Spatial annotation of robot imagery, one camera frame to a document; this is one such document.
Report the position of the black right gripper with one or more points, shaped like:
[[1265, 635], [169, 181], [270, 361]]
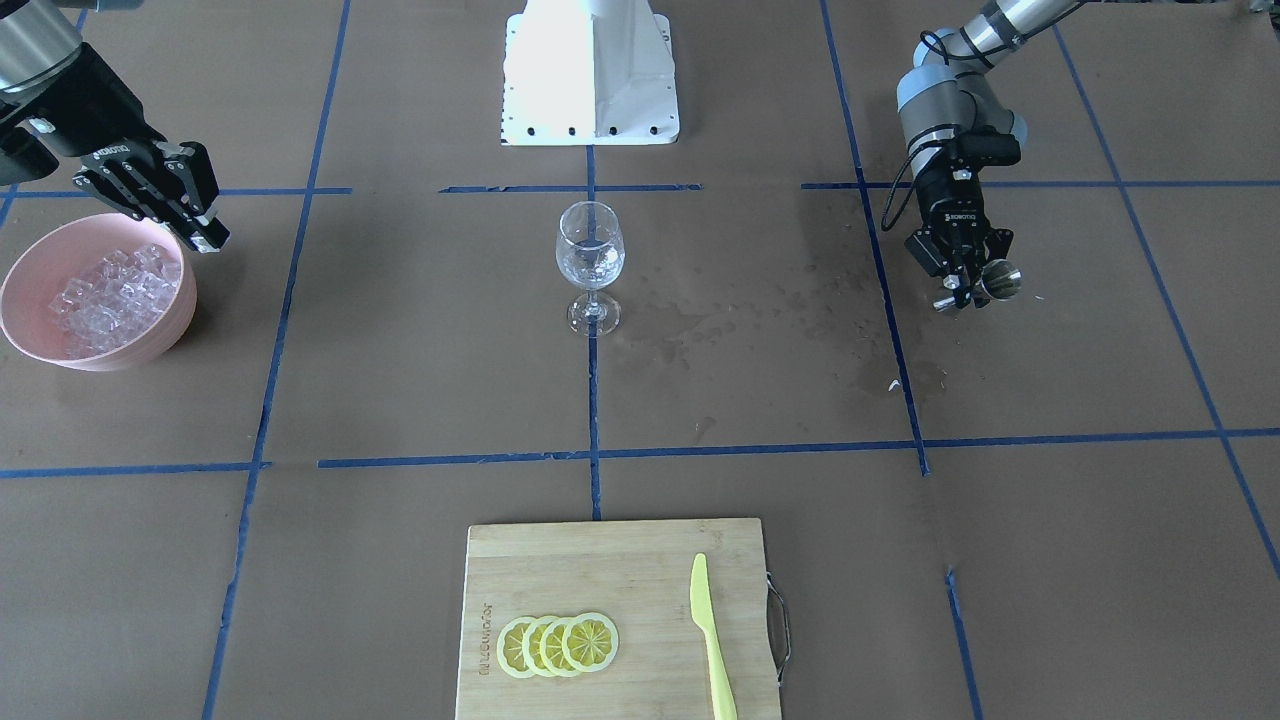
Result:
[[72, 106]]

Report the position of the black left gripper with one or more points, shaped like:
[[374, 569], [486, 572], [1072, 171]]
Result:
[[950, 205]]

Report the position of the steel double jigger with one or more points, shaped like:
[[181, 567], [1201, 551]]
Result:
[[995, 286]]

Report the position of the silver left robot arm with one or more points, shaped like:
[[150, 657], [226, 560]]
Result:
[[955, 126]]

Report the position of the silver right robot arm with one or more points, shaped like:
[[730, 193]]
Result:
[[37, 39]]

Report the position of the ice cubes pile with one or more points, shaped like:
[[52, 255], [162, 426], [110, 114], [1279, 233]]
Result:
[[114, 301]]

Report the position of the clear wine glass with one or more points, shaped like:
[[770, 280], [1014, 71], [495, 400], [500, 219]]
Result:
[[590, 254]]

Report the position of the pink bowl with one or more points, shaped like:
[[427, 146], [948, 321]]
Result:
[[43, 270]]

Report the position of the yellow plastic knife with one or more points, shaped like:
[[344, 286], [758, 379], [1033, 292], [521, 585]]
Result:
[[722, 702]]

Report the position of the yellow lemon slice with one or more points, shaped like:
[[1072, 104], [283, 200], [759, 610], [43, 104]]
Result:
[[590, 642]]

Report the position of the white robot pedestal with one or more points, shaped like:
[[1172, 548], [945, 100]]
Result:
[[589, 73]]

